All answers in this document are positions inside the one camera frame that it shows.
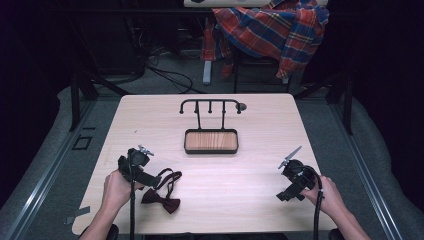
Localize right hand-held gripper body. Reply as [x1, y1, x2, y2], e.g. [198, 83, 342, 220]
[275, 159, 318, 203]

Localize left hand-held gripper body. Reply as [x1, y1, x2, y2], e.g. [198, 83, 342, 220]
[117, 146, 163, 189]

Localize dark red bow tie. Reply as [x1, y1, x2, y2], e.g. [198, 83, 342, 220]
[140, 167, 184, 215]

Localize person's left hand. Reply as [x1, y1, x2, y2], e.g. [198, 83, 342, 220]
[101, 169, 145, 214]

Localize person's right hand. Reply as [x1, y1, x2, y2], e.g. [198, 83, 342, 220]
[299, 175, 348, 218]

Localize black hook rack wooden tray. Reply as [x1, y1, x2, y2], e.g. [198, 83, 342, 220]
[178, 98, 248, 155]

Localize grey tape strip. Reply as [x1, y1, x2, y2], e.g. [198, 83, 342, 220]
[63, 205, 92, 226]

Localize black metal stand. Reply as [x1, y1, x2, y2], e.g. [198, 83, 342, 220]
[68, 70, 132, 132]
[293, 73, 355, 136]

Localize black metal chair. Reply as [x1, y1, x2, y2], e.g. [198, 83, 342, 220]
[232, 49, 295, 95]

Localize red blue plaid shirt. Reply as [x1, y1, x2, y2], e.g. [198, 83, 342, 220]
[200, 0, 331, 82]

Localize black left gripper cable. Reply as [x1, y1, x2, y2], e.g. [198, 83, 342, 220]
[128, 158, 137, 240]

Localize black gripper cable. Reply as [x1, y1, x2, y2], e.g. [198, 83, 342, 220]
[128, 158, 137, 240]
[298, 165, 325, 240]

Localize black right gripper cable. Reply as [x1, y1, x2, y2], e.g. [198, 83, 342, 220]
[298, 165, 325, 240]

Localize aluminium floor rail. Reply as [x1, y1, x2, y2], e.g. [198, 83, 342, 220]
[4, 99, 98, 240]
[329, 102, 405, 240]

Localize black floor cables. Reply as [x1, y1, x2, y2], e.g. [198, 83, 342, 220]
[141, 46, 206, 95]

